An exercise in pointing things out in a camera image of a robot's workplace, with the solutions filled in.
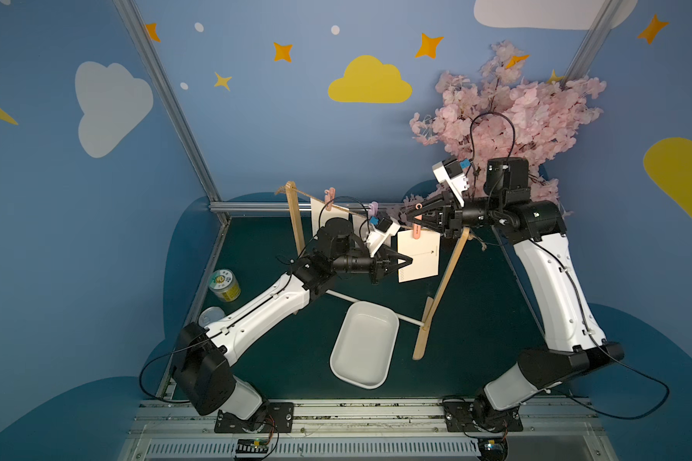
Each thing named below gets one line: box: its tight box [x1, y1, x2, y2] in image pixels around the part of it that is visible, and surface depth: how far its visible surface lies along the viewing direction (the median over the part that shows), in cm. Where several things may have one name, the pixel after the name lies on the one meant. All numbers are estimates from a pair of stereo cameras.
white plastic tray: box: [329, 300, 400, 389], surface depth 88 cm
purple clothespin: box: [368, 200, 379, 219], surface depth 62 cm
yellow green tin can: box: [207, 268, 242, 303], surface depth 94 cm
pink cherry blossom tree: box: [400, 40, 608, 213], surface depth 75 cm
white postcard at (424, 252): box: [396, 229, 442, 284], surface depth 66 cm
